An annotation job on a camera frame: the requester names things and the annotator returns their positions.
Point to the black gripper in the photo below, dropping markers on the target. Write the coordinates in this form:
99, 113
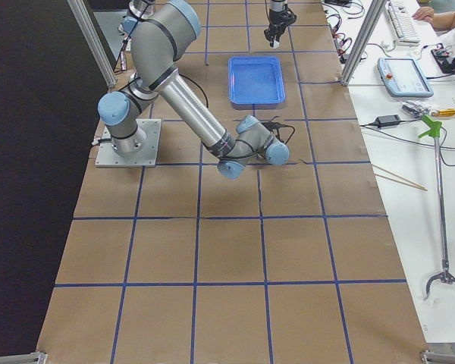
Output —
277, 17

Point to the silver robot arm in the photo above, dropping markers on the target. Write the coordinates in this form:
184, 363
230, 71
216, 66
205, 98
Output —
278, 5
158, 39

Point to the blue plastic tray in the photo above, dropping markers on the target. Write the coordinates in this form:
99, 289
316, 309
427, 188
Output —
255, 80

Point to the person's hand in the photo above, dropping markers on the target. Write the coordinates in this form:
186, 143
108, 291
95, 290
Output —
424, 14

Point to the white keyboard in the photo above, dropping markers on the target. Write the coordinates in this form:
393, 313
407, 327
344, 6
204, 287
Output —
401, 23

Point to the teach pendant tablet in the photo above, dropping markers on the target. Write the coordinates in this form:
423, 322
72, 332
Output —
403, 77

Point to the black power brick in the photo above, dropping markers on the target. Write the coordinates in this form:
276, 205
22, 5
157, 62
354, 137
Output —
387, 121

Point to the yellow utility knife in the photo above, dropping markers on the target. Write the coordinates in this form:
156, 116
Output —
443, 113

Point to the wooden chopsticks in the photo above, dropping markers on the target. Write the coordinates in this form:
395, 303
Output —
396, 178

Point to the aluminium frame post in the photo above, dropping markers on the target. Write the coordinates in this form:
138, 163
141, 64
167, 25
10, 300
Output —
365, 32

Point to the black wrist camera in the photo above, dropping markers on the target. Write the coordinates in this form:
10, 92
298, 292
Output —
273, 125

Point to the green handled reacher grabber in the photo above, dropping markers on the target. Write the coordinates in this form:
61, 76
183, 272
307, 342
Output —
444, 276

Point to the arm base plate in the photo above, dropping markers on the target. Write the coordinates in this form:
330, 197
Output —
139, 150

